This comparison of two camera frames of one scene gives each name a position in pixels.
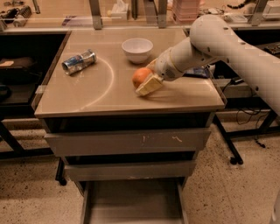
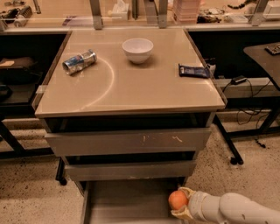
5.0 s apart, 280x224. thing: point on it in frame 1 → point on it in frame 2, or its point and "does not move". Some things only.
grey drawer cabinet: (133, 155) does not move
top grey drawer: (126, 142) does not move
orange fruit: (140, 75) → (177, 199)
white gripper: (164, 67) → (196, 206)
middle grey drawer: (124, 171) does not move
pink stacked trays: (186, 10) does not move
